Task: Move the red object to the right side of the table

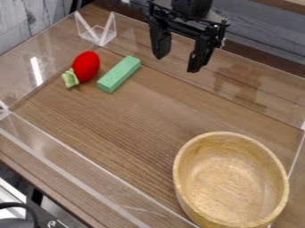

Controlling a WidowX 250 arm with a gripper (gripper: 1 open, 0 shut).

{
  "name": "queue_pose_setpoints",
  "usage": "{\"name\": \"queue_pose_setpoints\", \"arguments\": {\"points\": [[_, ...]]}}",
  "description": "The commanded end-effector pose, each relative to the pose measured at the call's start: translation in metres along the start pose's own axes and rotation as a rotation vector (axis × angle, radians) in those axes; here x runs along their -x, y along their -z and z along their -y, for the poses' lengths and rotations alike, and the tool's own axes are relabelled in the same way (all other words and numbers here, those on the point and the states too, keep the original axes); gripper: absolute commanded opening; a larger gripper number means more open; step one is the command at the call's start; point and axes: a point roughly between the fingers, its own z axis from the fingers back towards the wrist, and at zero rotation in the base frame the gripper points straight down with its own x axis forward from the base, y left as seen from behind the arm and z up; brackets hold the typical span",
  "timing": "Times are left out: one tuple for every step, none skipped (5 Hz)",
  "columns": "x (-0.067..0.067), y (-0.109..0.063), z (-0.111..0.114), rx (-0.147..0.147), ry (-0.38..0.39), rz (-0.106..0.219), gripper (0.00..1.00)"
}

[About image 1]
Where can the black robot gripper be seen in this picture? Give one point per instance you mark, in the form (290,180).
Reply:
(191,19)

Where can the red plush strawberry toy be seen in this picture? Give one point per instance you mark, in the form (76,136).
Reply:
(83,69)

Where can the green rectangular block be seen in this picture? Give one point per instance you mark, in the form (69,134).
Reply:
(117,74)

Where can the light wooden bowl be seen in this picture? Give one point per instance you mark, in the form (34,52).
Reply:
(230,182)

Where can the clear acrylic enclosure wall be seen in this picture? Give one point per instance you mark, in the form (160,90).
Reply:
(97,149)

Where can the black metal table mount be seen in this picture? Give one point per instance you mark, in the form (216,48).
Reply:
(50,215)

